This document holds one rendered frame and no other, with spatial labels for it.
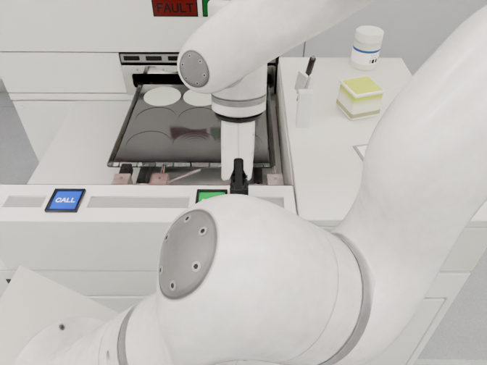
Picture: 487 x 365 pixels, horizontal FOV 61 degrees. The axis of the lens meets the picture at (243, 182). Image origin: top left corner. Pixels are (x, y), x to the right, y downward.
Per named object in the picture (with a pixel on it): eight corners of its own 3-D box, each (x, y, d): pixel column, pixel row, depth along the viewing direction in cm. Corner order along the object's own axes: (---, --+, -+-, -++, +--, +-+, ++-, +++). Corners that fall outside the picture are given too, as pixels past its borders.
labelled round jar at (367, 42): (347, 59, 115) (354, 24, 108) (372, 59, 115) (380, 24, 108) (352, 71, 109) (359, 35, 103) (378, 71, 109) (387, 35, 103)
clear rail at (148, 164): (108, 164, 92) (106, 159, 91) (275, 165, 92) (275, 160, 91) (106, 169, 91) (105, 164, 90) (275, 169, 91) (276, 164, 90)
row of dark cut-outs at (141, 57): (122, 61, 118) (120, 53, 116) (275, 61, 117) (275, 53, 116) (121, 62, 117) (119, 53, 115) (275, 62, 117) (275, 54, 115)
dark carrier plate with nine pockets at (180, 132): (143, 85, 118) (143, 84, 117) (264, 86, 117) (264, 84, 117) (114, 162, 92) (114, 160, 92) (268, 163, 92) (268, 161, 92)
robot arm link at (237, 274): (211, 414, 45) (411, 351, 33) (40, 405, 33) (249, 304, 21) (205, 307, 52) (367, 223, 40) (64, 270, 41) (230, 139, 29)
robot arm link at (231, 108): (213, 82, 66) (214, 101, 68) (209, 101, 59) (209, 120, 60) (264, 83, 66) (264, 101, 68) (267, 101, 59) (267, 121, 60)
